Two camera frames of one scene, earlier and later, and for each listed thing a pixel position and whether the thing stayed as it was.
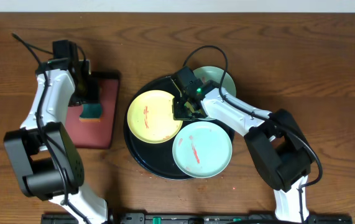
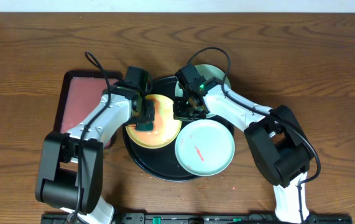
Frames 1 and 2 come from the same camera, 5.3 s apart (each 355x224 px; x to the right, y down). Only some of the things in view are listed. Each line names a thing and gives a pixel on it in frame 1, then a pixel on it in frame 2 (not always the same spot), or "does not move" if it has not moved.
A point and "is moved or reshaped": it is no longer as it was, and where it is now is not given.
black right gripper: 178,114 does not move
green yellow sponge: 91,112 is moved or reshaped
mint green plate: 202,149 does not move
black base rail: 202,218 does not move
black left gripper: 87,94 to 147,111
